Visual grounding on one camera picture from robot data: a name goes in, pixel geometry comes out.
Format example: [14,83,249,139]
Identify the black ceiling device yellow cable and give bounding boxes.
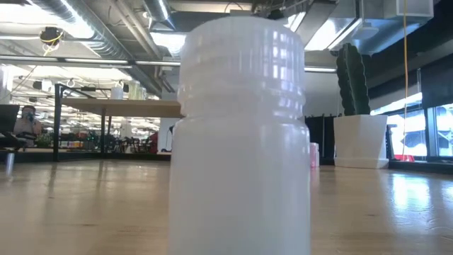
[39,25,65,46]

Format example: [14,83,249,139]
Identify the white plant pot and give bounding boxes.
[333,113,390,170]

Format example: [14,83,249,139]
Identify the wooden shelf with black frame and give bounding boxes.
[52,83,185,163]

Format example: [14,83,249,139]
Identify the yellow hanging cord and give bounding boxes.
[402,0,409,159]

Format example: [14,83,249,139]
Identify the silver metal leg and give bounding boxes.
[4,151,16,177]

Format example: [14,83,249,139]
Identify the white ceiling box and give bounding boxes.
[384,0,435,21]

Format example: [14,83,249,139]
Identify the silver spiral air duct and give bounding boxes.
[30,0,167,98]

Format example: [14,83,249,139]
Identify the black upright panel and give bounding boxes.
[304,113,336,166]

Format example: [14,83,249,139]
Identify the glass window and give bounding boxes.
[369,91,453,159]

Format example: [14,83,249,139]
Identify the black monitor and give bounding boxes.
[0,103,21,133]

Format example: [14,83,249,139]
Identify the pink translucent medicine bottle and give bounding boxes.
[309,142,321,168]

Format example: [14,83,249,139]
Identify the short silver air duct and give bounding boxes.
[145,0,177,32]

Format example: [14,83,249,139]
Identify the green cactus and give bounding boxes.
[336,42,372,117]

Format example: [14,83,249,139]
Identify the white plastic medicine bottle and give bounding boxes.
[167,16,313,255]

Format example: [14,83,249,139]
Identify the person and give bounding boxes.
[13,104,43,148]

